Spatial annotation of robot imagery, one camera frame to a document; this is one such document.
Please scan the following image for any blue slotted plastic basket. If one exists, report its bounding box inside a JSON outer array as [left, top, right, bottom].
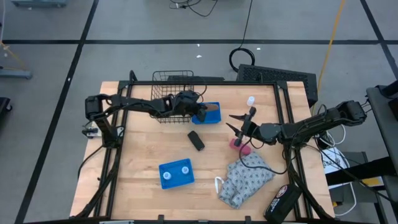
[[191, 101, 222, 125], [158, 158, 196, 190]]

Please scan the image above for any black wire basket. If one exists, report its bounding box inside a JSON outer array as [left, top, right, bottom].
[[150, 70, 195, 124]]

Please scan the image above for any white strap loop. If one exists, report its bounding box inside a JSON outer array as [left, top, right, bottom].
[[214, 176, 225, 193]]

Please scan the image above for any black aluminium table frame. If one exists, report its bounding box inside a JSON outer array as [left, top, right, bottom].
[[70, 70, 335, 220]]

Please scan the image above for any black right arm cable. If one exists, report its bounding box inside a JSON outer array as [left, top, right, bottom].
[[238, 136, 289, 175]]

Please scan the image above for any silver controller box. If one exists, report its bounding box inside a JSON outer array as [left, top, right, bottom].
[[82, 126, 100, 139]]

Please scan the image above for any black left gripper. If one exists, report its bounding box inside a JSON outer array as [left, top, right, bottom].
[[172, 90, 208, 123]]

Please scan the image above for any grey patterned cloth pouch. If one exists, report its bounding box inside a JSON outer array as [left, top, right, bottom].
[[218, 151, 276, 209]]

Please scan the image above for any black coiled floor cable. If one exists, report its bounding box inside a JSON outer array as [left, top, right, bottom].
[[229, 0, 256, 73]]

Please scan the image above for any grey black side table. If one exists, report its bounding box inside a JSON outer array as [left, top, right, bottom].
[[366, 80, 398, 203]]

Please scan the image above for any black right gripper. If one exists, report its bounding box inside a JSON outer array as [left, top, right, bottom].
[[226, 106, 262, 147]]

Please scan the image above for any black floor object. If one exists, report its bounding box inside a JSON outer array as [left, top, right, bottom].
[[0, 96, 13, 121]]

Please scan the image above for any black first aid pouch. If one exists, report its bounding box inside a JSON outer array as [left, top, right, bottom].
[[263, 183, 303, 223]]

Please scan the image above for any black tangled floor cable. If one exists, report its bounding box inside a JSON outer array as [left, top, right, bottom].
[[169, 0, 218, 18]]

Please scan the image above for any yellow rope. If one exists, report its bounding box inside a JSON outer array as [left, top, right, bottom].
[[0, 42, 27, 71]]

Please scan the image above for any white printed bag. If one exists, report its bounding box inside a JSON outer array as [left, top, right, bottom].
[[321, 147, 351, 175]]

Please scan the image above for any small black rectangular block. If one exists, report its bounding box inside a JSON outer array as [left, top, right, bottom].
[[187, 130, 206, 152]]

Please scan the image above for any grey blue floor base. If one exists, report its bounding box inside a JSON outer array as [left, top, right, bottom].
[[11, 0, 68, 9], [0, 68, 33, 80]]

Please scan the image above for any yellow floor cable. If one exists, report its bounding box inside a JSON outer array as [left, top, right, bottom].
[[312, 0, 346, 116]]

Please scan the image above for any pink bandage roll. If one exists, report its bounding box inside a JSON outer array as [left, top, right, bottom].
[[229, 138, 252, 156]]

